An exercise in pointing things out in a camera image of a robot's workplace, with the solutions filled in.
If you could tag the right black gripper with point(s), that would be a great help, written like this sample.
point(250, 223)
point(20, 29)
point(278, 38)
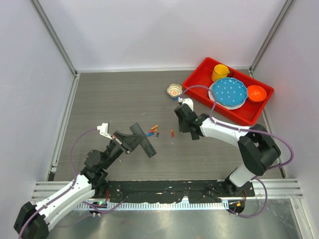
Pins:
point(182, 129)

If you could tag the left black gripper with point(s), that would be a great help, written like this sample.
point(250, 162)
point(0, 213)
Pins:
point(126, 142)

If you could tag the black remote control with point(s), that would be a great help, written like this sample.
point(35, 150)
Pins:
point(145, 143)

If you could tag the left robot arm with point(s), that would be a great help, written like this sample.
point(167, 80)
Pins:
point(35, 221)

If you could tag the small patterned bowl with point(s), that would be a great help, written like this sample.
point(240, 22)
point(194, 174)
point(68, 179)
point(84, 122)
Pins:
point(174, 90)

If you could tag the blue dotted plate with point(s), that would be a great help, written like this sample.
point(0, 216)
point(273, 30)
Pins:
point(231, 82)

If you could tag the yellow mug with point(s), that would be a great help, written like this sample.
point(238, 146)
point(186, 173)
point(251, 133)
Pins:
point(221, 71)

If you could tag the orange bowl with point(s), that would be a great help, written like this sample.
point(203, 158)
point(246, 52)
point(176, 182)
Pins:
point(256, 93)

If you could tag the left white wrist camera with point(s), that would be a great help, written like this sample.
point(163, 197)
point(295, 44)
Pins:
point(104, 130)

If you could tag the white cable duct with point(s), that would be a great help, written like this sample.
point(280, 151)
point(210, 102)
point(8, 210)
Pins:
point(183, 205)

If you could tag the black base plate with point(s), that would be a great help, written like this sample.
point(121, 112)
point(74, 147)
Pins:
point(173, 191)

